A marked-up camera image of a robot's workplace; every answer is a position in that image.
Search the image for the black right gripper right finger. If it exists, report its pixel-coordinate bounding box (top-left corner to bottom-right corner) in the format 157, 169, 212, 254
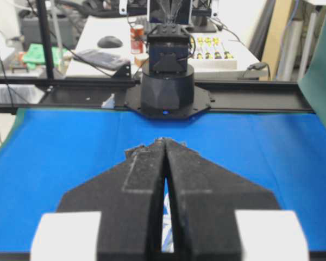
166, 140, 309, 260

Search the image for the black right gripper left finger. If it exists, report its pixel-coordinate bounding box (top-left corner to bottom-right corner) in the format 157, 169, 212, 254
30, 139, 165, 260

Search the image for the blue striped white towel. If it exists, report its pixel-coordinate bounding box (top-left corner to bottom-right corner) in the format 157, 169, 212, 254
161, 179, 174, 253

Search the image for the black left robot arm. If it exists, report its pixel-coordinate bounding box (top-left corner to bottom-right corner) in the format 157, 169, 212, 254
141, 23, 195, 113

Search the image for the blue table cloth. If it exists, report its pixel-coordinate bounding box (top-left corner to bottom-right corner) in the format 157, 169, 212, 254
0, 109, 326, 252

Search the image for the small white plastic piece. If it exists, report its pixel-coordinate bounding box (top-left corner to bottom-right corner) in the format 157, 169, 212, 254
101, 94, 115, 109

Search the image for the dark keyboard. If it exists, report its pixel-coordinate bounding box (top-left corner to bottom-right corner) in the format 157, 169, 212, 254
73, 49, 130, 71

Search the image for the white screwdriver set tray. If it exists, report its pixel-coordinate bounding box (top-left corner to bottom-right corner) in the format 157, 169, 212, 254
189, 33, 237, 70

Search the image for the black computer mouse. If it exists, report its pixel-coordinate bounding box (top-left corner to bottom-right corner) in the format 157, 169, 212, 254
97, 35, 123, 48

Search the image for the red drink can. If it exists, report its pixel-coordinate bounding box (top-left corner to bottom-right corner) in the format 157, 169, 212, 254
130, 24, 144, 54

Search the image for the black computer monitor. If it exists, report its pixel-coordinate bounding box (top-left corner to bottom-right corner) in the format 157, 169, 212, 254
147, 0, 193, 25

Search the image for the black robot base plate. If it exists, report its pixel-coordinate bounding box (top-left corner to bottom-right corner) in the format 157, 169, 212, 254
124, 85, 211, 120

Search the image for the black aluminium frame rail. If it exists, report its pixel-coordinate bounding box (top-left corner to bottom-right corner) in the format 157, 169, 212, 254
0, 77, 313, 119

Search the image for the black vertical frame post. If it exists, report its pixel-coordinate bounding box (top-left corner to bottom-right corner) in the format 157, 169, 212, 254
36, 0, 55, 79

